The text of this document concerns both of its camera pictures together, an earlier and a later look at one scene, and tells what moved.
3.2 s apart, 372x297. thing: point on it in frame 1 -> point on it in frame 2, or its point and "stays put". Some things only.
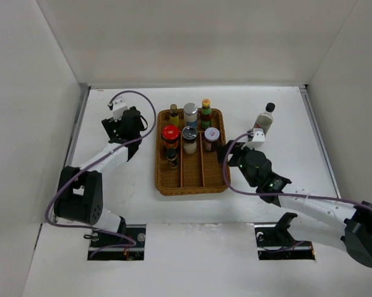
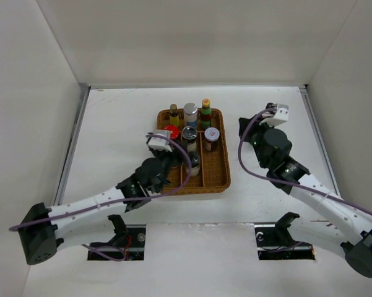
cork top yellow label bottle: x=174 y=116 stays put
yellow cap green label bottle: x=206 y=114 stays put
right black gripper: x=235 y=149 -> x=254 y=126
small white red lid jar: x=211 y=135 stays put
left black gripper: x=112 y=127 -> x=178 y=158
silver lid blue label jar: x=190 y=111 stays put
